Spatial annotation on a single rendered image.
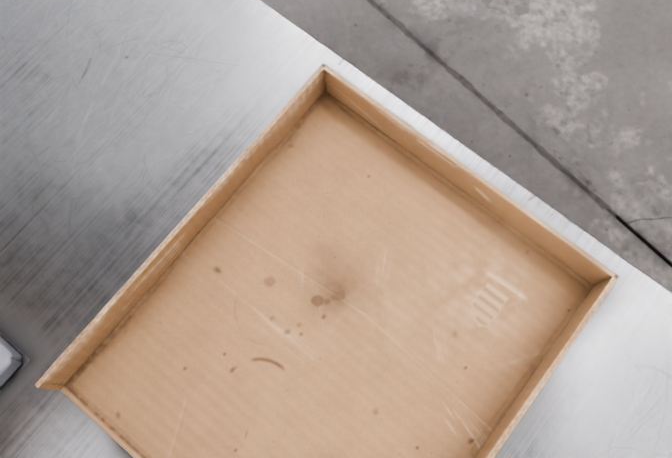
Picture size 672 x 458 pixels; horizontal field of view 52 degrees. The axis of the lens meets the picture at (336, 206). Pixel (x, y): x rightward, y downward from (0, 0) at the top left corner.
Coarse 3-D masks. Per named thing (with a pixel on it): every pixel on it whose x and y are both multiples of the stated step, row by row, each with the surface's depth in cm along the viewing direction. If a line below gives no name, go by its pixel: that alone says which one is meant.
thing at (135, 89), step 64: (0, 0) 58; (64, 0) 58; (128, 0) 58; (192, 0) 58; (256, 0) 58; (0, 64) 56; (64, 64) 56; (128, 64) 56; (192, 64) 56; (256, 64) 56; (320, 64) 56; (0, 128) 54; (64, 128) 54; (128, 128) 54; (192, 128) 54; (256, 128) 54; (0, 192) 53; (64, 192) 53; (128, 192) 53; (192, 192) 53; (512, 192) 52; (0, 256) 51; (64, 256) 51; (128, 256) 51; (0, 320) 50; (64, 320) 50; (640, 320) 50; (576, 384) 48; (640, 384) 48; (0, 448) 47; (64, 448) 47; (512, 448) 47; (576, 448) 47; (640, 448) 47
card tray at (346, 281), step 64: (320, 128) 54; (384, 128) 53; (256, 192) 52; (320, 192) 52; (384, 192) 52; (448, 192) 52; (192, 256) 51; (256, 256) 51; (320, 256) 51; (384, 256) 51; (448, 256) 51; (512, 256) 51; (576, 256) 48; (128, 320) 49; (192, 320) 49; (256, 320) 49; (320, 320) 49; (384, 320) 49; (448, 320) 49; (512, 320) 49; (576, 320) 47; (64, 384) 48; (128, 384) 48; (192, 384) 48; (256, 384) 48; (320, 384) 48; (384, 384) 48; (448, 384) 48; (512, 384) 48; (128, 448) 47; (192, 448) 47; (256, 448) 47; (320, 448) 47; (384, 448) 47; (448, 448) 47
